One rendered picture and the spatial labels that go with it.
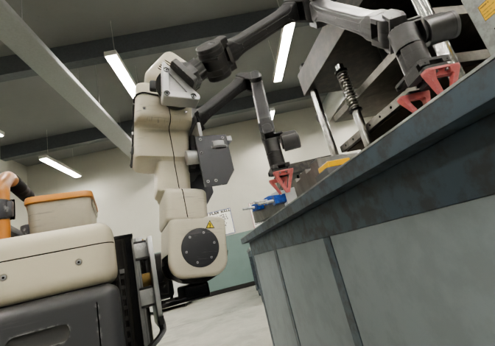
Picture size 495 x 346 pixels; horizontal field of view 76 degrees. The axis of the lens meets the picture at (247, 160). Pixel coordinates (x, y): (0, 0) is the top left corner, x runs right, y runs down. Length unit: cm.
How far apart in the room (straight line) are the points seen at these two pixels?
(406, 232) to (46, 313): 66
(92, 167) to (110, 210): 132
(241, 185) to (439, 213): 794
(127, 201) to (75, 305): 816
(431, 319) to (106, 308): 58
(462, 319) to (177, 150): 78
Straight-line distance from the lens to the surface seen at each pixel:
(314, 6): 109
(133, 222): 869
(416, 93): 78
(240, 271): 820
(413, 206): 60
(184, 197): 91
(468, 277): 57
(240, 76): 151
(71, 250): 72
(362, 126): 214
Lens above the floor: 67
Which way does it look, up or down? 17 degrees up
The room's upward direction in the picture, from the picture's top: 14 degrees counter-clockwise
